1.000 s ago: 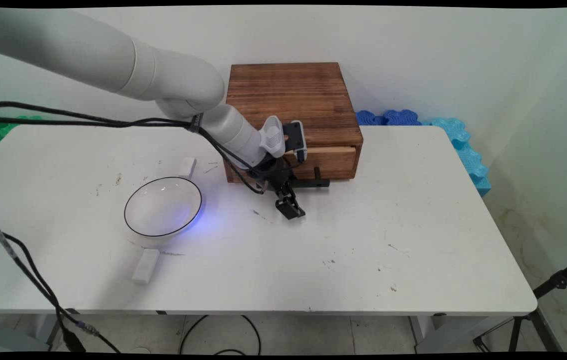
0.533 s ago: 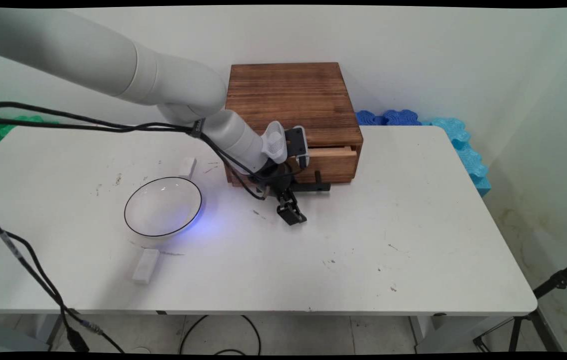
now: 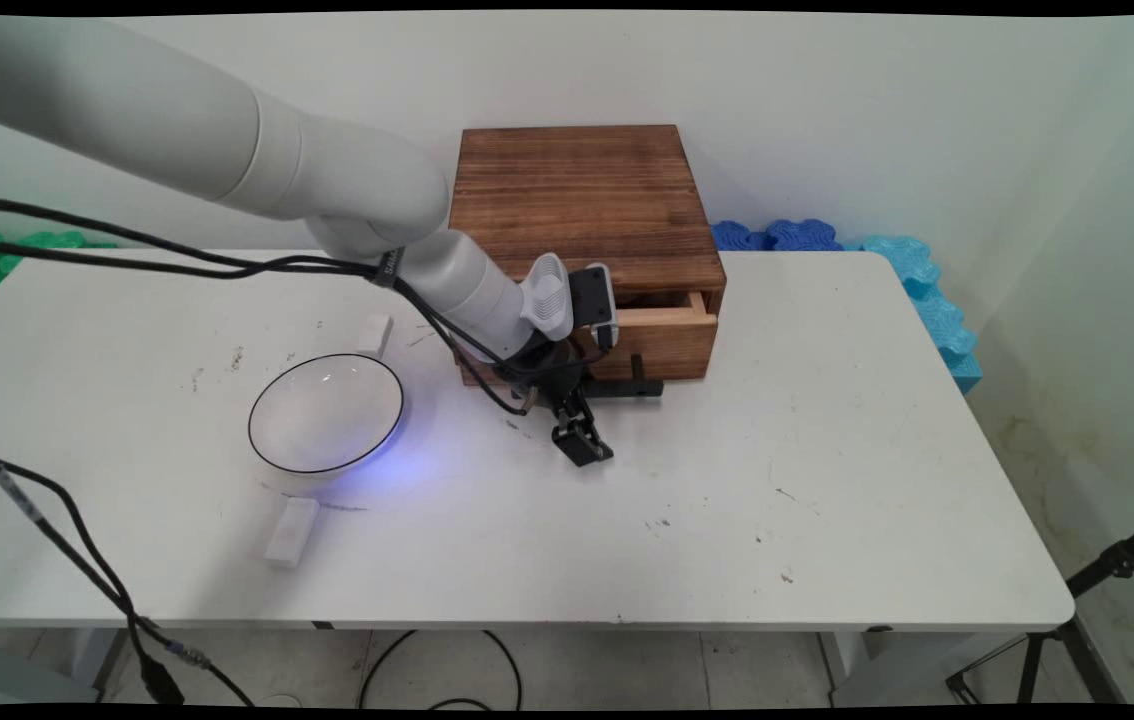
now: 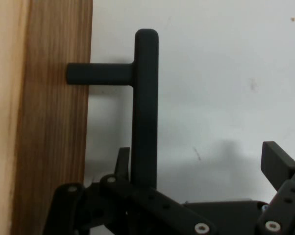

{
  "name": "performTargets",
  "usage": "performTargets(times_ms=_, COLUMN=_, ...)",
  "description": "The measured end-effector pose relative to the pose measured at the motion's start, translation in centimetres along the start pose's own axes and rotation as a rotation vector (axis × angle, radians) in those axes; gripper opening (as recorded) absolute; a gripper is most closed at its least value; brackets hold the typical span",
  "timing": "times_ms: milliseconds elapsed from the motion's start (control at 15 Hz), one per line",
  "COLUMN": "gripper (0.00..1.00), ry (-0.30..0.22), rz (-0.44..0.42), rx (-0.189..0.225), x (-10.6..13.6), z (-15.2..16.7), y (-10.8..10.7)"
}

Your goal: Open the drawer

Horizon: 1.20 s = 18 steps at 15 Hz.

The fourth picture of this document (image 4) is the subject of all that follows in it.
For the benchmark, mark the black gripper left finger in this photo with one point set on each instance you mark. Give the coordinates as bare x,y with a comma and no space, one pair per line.
137,210

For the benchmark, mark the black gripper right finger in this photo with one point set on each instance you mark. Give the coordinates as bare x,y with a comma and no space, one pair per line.
277,161

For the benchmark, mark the wooden cabinet door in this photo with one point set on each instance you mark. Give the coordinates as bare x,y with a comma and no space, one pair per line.
52,98

